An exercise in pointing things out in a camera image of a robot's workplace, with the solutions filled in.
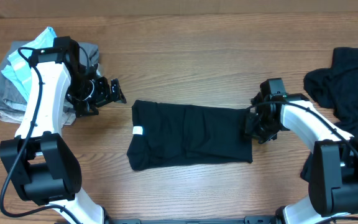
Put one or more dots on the grey folded garment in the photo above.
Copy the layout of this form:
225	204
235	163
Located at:
11	99

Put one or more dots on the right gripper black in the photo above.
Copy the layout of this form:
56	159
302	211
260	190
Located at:
249	119

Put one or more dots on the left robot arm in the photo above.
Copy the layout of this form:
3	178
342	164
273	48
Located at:
39	163

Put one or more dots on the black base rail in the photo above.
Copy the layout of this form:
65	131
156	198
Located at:
253	219

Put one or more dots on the black t-shirt with label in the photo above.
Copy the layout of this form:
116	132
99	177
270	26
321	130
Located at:
166	135

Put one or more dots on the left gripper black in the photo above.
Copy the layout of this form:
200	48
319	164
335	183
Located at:
104	95

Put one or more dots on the black clothes pile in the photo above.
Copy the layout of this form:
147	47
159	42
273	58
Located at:
336	88

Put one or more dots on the light blue folded shirt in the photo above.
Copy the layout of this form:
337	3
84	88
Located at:
17	71

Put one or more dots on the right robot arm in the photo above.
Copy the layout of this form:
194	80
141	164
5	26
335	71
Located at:
333	185

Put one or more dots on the beige folded garment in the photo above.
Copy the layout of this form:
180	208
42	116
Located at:
17	117

